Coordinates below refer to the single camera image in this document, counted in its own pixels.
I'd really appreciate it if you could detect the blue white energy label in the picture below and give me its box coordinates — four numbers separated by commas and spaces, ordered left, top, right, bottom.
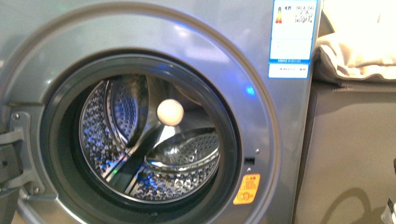
268, 0, 318, 79

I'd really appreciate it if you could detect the orange warning sticker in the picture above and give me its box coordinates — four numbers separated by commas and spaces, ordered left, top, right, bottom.
233, 174, 261, 205

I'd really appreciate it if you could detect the grey front-load washing machine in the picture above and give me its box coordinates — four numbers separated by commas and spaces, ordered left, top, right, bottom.
0, 0, 323, 224

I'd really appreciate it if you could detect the white laundry basket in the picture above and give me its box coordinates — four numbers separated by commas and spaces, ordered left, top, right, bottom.
381, 198, 396, 224

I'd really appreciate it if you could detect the white drum centre knob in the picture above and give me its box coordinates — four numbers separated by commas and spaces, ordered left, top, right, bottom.
156, 98, 184, 126

